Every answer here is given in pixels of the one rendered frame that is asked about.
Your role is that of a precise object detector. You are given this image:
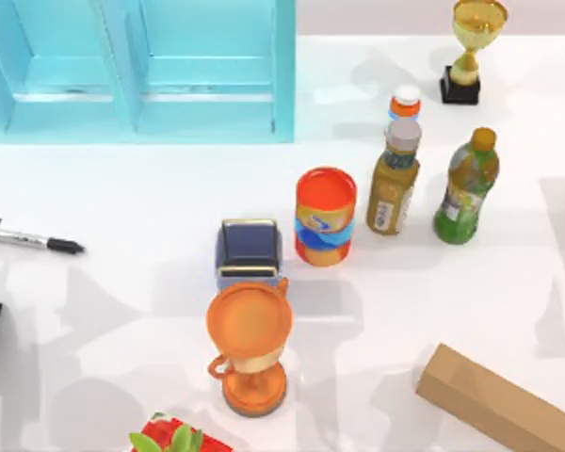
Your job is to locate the dark blue square box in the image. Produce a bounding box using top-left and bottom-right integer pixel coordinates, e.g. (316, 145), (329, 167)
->
(215, 218), (283, 292)

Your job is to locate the orange and blue can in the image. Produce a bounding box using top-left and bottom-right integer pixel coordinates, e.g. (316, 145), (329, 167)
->
(294, 166), (359, 268)

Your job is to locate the orange trophy cup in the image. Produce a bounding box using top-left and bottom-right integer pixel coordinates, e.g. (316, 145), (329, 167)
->
(205, 277), (296, 418)

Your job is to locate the brown bottle with grey cap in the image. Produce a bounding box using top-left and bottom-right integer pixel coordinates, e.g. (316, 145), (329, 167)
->
(365, 117), (424, 235)

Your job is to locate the orange bottle with white cap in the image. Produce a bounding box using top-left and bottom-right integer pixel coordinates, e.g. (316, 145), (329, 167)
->
(386, 84), (423, 125)

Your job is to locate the green bottle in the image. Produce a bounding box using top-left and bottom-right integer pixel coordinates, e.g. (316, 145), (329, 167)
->
(432, 127), (502, 245)

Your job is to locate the light blue rack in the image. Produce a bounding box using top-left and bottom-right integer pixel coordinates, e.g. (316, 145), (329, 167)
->
(0, 0), (297, 145)

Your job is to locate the black and silver marker pen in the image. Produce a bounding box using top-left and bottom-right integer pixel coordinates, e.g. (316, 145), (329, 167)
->
(0, 216), (87, 256)

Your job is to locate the gold trophy with black base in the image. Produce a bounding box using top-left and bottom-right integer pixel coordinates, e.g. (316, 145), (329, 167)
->
(440, 0), (509, 105)

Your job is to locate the brown cardboard box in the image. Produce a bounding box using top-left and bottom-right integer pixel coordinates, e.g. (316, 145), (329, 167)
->
(415, 343), (565, 452)

